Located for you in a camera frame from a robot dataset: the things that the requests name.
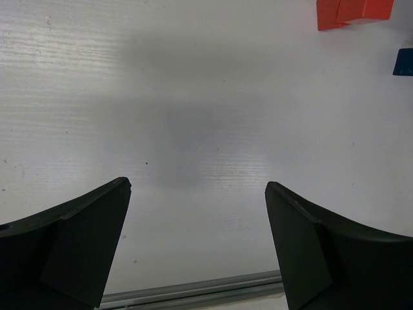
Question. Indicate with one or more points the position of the aluminium front rail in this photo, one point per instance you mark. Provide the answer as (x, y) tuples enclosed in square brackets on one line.
[(198, 294)]

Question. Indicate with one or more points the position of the red square block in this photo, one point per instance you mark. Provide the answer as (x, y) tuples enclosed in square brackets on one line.
[(327, 11)]

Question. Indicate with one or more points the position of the red arch block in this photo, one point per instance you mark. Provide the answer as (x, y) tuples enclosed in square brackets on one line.
[(354, 10)]

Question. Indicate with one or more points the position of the blue double arch block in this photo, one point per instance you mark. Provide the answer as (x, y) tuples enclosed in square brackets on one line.
[(404, 62)]

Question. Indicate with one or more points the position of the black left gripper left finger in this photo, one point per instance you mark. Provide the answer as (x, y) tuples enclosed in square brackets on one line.
[(60, 258)]

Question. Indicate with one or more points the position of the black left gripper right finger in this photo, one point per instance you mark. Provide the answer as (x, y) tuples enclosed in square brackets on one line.
[(327, 261)]

